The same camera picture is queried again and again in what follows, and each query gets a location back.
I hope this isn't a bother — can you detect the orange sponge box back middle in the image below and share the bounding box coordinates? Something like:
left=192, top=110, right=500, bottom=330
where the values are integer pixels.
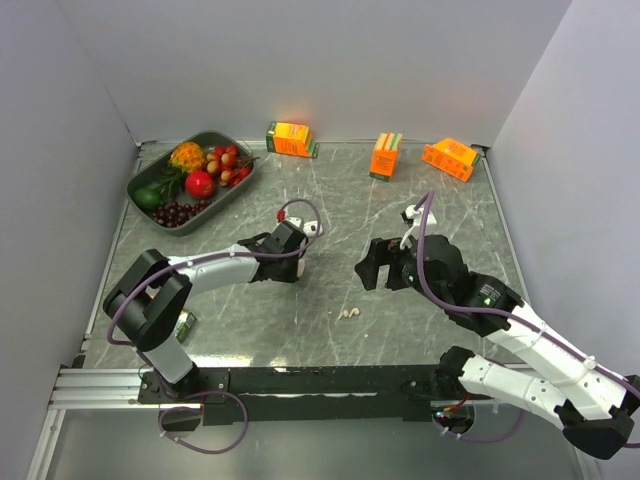
left=369, top=132, right=404, bottom=182

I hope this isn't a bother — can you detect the orange sponge box front left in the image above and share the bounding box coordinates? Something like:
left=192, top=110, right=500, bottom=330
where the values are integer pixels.
left=174, top=310, right=197, bottom=343

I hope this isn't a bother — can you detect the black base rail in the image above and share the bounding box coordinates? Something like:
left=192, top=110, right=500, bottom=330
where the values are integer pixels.
left=138, top=365, right=484, bottom=426

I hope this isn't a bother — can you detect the orange sponge box back right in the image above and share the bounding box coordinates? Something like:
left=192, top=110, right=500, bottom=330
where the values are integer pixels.
left=421, top=138, right=481, bottom=182

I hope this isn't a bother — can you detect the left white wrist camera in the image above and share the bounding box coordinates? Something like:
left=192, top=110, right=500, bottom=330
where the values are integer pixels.
left=276, top=209, right=304, bottom=230

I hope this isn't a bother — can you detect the orange sponge box back left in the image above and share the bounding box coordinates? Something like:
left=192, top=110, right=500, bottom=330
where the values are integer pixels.
left=265, top=121, right=319, bottom=158

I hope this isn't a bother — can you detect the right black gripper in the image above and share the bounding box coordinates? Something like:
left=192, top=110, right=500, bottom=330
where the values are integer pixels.
left=354, top=236, right=448, bottom=308

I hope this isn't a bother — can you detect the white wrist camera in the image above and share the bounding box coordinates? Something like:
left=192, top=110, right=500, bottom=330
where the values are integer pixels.
left=276, top=209, right=304, bottom=230
left=400, top=205, right=437, bottom=250

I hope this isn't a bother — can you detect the orange pineapple toy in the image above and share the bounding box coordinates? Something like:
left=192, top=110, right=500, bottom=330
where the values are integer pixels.
left=169, top=141, right=207, bottom=174

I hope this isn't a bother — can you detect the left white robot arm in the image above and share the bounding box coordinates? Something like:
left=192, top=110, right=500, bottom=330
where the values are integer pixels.
left=103, top=219, right=318, bottom=402

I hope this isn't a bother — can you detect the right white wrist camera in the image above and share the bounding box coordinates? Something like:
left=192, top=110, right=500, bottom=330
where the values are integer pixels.
left=400, top=205, right=437, bottom=250

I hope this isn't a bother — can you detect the red apple toy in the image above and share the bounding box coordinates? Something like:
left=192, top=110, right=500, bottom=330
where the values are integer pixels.
left=184, top=170, right=215, bottom=199

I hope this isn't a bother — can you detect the white earbud charging case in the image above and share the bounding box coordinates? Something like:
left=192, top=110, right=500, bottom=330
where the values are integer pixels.
left=303, top=221, right=323, bottom=238

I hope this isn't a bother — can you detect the dark grape bunch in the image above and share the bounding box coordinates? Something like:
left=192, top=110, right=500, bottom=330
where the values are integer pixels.
left=151, top=201, right=210, bottom=229

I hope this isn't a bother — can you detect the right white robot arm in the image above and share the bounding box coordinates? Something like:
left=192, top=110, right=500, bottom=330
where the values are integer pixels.
left=354, top=235, right=639, bottom=460

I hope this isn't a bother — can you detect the green lime toy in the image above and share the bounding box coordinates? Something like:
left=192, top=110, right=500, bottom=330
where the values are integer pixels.
left=133, top=187, right=164, bottom=211

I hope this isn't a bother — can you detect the red lychee bunch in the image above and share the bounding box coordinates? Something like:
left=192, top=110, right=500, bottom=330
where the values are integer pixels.
left=204, top=145, right=258, bottom=187

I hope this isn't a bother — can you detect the orange sponge box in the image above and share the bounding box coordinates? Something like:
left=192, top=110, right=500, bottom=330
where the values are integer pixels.
left=421, top=138, right=481, bottom=182
left=174, top=310, right=197, bottom=343
left=369, top=132, right=404, bottom=182
left=265, top=121, right=319, bottom=158

